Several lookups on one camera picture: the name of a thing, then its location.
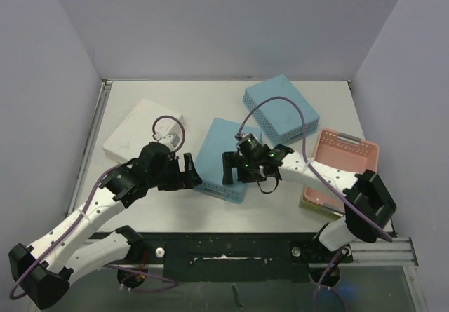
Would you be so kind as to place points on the blue perforated plastic basket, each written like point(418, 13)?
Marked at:
point(280, 110)

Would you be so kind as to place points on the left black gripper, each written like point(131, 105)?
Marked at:
point(184, 180)

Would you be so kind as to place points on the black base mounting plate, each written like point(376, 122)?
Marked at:
point(232, 257)

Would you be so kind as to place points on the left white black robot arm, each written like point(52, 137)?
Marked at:
point(45, 269)

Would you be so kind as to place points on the white perforated plastic basket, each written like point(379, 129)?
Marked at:
point(135, 131)

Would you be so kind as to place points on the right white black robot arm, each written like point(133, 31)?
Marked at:
point(368, 206)

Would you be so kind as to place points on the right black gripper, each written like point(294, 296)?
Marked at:
point(238, 168)

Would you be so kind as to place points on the pink plastic basket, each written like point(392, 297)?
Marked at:
point(342, 151)

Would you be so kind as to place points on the green plastic basket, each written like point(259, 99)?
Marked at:
point(319, 209)

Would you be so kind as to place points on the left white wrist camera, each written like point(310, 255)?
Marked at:
point(171, 140)

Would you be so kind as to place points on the aluminium rail frame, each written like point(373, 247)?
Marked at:
point(399, 252)

